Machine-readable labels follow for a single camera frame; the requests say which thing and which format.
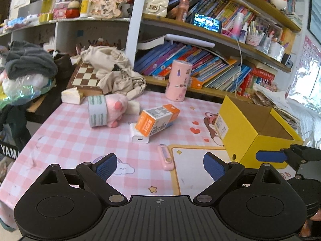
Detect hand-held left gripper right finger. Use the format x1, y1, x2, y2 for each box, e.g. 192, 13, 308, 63
196, 152, 285, 204

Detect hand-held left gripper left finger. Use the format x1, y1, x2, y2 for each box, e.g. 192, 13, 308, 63
41, 153, 124, 204

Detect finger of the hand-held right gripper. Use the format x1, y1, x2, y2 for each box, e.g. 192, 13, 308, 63
256, 144, 321, 173

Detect yellow cardboard box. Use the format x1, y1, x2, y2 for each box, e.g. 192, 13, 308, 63
214, 95, 305, 168

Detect white power bank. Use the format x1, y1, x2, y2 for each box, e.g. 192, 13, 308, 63
129, 123, 151, 144

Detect small pink case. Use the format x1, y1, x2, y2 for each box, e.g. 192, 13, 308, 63
157, 144, 173, 172

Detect clear packing tape roll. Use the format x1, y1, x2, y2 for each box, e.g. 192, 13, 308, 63
88, 95, 108, 128

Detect pink plush pig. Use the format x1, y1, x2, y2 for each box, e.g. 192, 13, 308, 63
104, 95, 129, 128

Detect cream rectangular block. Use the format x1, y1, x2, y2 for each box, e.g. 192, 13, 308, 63
128, 100, 141, 116

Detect orange white toothpaste box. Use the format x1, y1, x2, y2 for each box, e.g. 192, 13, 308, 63
135, 104, 180, 137

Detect pile of papers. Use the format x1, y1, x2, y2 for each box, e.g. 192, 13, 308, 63
252, 84, 301, 131

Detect red boxed books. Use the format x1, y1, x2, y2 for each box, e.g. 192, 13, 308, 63
238, 66, 276, 97

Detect white wedge-shaped box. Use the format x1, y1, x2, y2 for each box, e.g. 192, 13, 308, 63
61, 87, 84, 104

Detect brown white chessboard box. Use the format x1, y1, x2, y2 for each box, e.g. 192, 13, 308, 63
67, 61, 103, 93

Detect pink cylinder canister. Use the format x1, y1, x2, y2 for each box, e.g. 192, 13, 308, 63
165, 60, 193, 102

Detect black bag white lettering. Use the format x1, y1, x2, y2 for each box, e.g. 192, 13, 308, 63
0, 128, 28, 158

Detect row of colourful books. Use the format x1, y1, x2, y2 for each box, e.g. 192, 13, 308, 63
134, 43, 252, 93

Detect beige cloth bag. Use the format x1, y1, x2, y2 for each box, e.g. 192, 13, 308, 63
80, 46, 146, 98

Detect dark leather bag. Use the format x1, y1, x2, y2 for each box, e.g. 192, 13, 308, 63
53, 54, 73, 81

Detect iridescent plastic bag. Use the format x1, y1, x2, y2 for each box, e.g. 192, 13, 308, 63
0, 77, 56, 106

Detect white pen holder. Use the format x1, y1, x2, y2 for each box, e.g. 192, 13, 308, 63
247, 21, 266, 47

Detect small white spray bottle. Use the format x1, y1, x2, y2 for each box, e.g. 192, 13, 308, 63
239, 22, 249, 43

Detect white desk lamp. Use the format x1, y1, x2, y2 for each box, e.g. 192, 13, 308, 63
164, 34, 215, 48

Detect grey cloth pile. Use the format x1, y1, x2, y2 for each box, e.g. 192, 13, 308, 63
5, 41, 58, 78

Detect pink white gradient bottle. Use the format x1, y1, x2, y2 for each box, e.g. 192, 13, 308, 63
232, 12, 245, 41

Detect black framed picture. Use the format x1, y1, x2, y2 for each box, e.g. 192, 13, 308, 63
307, 0, 321, 39

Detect shelf row of thin books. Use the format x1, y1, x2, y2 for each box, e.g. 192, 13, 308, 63
187, 0, 254, 28

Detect red round doll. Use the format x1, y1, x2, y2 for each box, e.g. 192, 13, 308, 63
66, 1, 81, 18

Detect yellow white bottle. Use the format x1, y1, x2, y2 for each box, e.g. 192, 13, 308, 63
80, 0, 93, 18

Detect brown spray bottle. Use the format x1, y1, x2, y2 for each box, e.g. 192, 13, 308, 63
176, 0, 192, 22

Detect white quilted pearl purse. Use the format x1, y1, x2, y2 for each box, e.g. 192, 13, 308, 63
144, 0, 169, 18

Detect white cable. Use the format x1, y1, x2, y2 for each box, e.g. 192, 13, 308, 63
234, 36, 244, 94

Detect pink bordered wall poster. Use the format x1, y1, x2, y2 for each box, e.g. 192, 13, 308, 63
300, 36, 316, 73

